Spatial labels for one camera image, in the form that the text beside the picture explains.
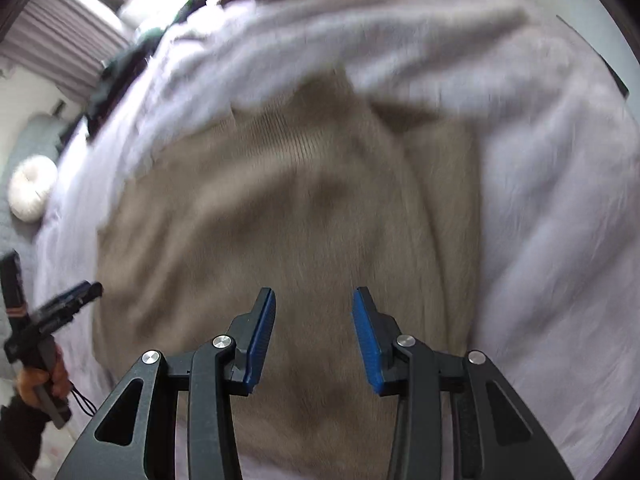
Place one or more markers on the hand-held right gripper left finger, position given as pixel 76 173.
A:
pixel 262 340

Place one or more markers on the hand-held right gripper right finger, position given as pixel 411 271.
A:
pixel 367 345

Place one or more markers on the person's left forearm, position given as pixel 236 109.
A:
pixel 20 435

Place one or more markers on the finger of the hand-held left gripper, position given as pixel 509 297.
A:
pixel 67 302

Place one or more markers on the brown knit sweater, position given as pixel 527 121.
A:
pixel 300 220

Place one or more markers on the person's left hand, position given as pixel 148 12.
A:
pixel 32 385

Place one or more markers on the white round pillow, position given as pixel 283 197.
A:
pixel 32 187

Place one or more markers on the black jacket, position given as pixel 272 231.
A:
pixel 130 65

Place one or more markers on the lavender bed cover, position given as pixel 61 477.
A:
pixel 525 200

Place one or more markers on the grey pleated curtain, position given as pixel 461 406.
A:
pixel 65 40

